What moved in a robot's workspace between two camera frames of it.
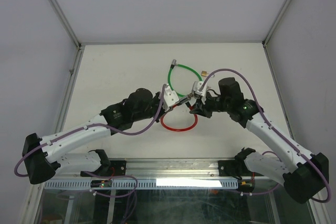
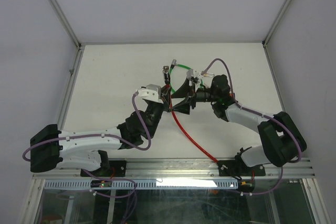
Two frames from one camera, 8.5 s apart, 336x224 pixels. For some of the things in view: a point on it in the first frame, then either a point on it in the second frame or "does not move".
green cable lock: x=174 y=64 does not move
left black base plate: x=116 y=168 does not move
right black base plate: x=233 y=168 does not move
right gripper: x=199 y=104 → x=185 y=91
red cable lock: x=184 y=101 → x=184 y=132
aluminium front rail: x=198 y=169 does not move
